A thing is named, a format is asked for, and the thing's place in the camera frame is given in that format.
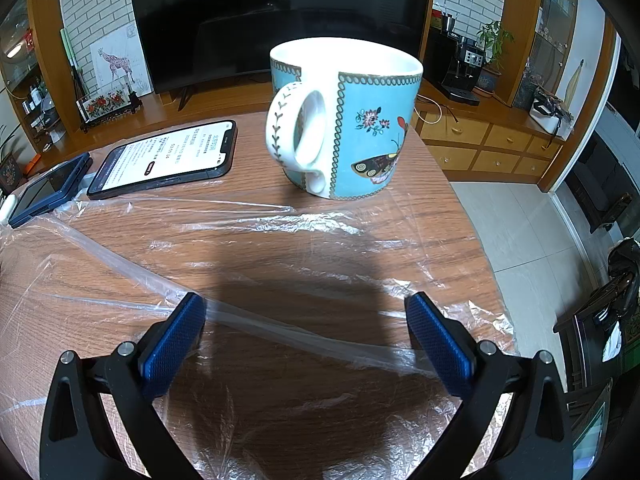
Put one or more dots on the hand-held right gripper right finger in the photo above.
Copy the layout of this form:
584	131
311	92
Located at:
440	345

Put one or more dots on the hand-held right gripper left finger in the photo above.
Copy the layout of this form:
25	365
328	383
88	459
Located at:
172	345

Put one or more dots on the black smartphone with lit screen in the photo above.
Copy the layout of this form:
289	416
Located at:
165	157

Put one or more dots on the wooden drawer cabinet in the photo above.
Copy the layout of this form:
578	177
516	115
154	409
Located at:
495	160

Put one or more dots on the phone in blue case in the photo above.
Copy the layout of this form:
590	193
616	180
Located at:
50	190

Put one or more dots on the white oval object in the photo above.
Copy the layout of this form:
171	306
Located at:
7	208

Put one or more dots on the dark wooden chair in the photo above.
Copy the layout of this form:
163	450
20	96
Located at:
600	195

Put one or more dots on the blue butterfly mug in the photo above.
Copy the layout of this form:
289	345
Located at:
370	135

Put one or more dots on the orange object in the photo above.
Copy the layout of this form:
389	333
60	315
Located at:
34	162

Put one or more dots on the grassy plant in dark pot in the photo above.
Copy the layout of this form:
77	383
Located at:
12	172

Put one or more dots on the framed flower picture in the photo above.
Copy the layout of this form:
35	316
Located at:
105	105

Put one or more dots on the tall green potted plant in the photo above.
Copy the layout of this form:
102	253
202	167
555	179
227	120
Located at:
487	80

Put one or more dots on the black coffee machine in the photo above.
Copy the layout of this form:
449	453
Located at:
465	67

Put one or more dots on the giraffe drawing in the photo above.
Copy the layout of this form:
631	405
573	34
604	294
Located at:
117	62

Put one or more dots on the glass display cabinet with bottles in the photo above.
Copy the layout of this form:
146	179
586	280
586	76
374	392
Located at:
30	75

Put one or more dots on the green roll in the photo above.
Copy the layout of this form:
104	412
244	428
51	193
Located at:
69	47

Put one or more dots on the black television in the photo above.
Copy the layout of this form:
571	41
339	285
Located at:
280	20

